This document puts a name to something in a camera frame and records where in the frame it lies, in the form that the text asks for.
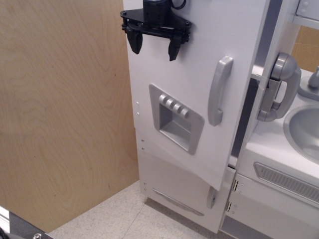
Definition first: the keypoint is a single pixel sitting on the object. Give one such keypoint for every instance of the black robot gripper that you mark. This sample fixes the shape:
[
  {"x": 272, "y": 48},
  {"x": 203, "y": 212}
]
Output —
[{"x": 156, "y": 18}]

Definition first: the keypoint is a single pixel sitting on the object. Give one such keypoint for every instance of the white fridge door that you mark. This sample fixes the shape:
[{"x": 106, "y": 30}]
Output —
[{"x": 218, "y": 28}]

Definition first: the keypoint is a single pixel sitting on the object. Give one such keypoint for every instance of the white toy fridge cabinet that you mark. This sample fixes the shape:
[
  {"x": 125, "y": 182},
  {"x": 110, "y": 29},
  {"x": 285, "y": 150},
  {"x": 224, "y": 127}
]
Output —
[{"x": 278, "y": 36}]

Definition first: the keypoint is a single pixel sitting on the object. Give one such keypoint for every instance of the grey ice dispenser panel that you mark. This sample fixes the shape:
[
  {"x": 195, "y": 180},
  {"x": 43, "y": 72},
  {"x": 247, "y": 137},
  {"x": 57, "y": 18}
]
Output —
[{"x": 175, "y": 120}]

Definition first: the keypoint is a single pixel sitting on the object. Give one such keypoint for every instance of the grey toy telephone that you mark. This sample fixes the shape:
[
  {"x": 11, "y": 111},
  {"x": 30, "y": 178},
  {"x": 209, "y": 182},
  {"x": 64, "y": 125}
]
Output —
[{"x": 285, "y": 70}]

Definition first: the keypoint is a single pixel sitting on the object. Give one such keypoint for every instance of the white upper cabinet door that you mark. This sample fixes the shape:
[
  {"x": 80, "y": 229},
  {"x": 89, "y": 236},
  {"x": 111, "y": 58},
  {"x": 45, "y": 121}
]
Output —
[{"x": 307, "y": 13}]

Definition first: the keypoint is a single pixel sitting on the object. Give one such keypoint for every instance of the white lower freezer door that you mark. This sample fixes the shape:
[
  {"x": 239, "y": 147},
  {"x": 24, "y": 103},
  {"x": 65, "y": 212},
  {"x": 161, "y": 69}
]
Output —
[{"x": 157, "y": 171}]

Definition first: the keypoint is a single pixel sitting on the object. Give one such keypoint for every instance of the silver freezer trim strip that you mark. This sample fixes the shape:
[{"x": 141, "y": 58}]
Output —
[{"x": 178, "y": 203}]

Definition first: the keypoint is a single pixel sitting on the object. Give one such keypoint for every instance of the grey toy faucet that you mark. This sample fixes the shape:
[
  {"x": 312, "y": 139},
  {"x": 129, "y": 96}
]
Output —
[{"x": 309, "y": 86}]

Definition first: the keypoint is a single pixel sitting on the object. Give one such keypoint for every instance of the silver upper cabinet hinge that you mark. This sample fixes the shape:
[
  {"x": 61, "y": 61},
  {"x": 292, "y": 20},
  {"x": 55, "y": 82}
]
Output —
[{"x": 235, "y": 184}]

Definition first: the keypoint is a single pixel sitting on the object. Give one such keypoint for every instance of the silver cabinet hinge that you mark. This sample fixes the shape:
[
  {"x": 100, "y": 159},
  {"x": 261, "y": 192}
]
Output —
[
  {"x": 228, "y": 206},
  {"x": 235, "y": 184}
]

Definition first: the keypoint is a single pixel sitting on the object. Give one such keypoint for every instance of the grey toy sink basin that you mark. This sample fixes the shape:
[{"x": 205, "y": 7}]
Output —
[{"x": 301, "y": 129}]

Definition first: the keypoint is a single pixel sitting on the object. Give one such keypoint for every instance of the silver lower cabinet hinge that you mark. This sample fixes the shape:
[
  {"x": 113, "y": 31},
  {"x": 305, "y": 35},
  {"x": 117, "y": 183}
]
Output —
[{"x": 228, "y": 206}]

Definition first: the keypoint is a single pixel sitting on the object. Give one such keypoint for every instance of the white toy kitchen counter unit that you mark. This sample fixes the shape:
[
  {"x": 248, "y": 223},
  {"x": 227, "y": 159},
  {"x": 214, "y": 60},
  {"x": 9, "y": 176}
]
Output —
[{"x": 275, "y": 192}]

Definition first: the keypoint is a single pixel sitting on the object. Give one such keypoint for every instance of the grey vent grille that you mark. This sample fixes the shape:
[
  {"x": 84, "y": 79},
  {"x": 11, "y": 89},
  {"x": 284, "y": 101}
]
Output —
[{"x": 287, "y": 182}]

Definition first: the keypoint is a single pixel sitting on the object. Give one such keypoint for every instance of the grey fridge door handle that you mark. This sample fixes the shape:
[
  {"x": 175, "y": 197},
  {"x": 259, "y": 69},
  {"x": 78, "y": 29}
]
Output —
[{"x": 221, "y": 74}]

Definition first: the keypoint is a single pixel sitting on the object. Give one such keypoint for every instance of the grey freezer door handle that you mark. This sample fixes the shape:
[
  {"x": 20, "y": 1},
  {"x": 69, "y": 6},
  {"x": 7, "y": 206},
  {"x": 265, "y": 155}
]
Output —
[{"x": 211, "y": 197}]

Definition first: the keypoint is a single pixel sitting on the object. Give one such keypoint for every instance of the black base with metal rail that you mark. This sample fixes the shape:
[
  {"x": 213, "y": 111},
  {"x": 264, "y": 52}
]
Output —
[{"x": 14, "y": 227}]

